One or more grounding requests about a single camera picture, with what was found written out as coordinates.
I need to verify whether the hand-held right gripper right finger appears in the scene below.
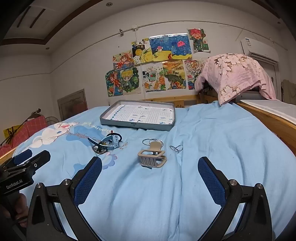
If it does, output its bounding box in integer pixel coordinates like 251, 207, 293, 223
198, 156, 272, 241

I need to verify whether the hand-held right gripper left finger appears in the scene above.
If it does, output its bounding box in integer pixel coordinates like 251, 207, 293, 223
26, 156, 103, 241

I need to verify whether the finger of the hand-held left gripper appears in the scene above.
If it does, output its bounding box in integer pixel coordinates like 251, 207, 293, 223
17, 150, 51, 173
13, 149, 33, 164

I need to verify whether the light blue wrist watch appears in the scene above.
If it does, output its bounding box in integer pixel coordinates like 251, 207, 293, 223
89, 134, 121, 151

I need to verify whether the black hair tie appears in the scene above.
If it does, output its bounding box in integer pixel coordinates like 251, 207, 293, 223
107, 132, 123, 143

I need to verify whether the beige hair claw clip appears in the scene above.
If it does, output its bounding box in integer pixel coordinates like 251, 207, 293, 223
137, 142, 167, 169

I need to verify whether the grey tray with grid paper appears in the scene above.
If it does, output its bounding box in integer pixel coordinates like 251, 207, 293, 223
100, 100, 175, 131

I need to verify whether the person's left hand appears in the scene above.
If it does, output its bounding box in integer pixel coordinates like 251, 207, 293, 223
2, 193, 31, 224

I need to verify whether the yellow bag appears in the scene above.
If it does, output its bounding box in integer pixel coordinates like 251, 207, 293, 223
3, 125, 22, 140

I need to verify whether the small round fan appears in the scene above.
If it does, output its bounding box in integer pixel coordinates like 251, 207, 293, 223
45, 116, 60, 127

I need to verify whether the light blue printed blanket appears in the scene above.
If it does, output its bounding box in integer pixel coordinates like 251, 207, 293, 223
13, 101, 296, 241

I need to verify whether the white mattress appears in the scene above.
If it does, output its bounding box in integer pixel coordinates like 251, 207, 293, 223
239, 99, 296, 127

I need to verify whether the mermaid drawing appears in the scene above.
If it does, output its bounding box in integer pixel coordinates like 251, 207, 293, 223
105, 70, 123, 97

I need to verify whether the pink floral cloth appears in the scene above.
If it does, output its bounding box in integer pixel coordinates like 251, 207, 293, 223
195, 53, 278, 106

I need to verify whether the crowded colourful drawing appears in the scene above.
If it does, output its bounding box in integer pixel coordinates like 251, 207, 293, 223
184, 60, 205, 90

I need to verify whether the orange landscape turtle drawing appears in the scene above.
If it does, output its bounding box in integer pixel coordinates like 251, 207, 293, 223
162, 60, 187, 90

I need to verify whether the blond figure green drawing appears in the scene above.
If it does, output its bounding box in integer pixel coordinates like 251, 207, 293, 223
120, 67, 142, 95

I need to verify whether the white turtle drawing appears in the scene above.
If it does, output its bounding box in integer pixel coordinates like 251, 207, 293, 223
141, 63, 167, 92

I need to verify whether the beige hanging cloth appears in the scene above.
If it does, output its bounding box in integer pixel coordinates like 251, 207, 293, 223
281, 79, 296, 103

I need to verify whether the orange-haired girl drawing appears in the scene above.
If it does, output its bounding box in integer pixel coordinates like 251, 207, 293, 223
112, 51, 135, 70

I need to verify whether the blue sea fish drawing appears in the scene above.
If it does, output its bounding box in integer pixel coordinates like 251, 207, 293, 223
149, 34, 193, 62

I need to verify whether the ceiling air vent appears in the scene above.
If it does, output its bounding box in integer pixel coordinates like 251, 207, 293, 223
16, 6, 47, 29

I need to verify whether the red-haired figure drawing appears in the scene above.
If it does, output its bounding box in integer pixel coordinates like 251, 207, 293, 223
187, 28, 211, 53

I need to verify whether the white air conditioner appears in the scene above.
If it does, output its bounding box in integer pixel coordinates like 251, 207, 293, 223
240, 37, 281, 63

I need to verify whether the yellow and black drawing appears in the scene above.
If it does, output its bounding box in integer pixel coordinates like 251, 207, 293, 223
131, 40, 153, 66

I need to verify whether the grey wall hatch door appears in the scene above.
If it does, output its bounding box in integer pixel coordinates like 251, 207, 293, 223
57, 89, 88, 115

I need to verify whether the wooden bed frame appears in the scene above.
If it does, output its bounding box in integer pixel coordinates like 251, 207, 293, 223
140, 94, 296, 156

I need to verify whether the white wall conduit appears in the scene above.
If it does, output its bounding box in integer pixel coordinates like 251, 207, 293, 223
119, 24, 139, 42

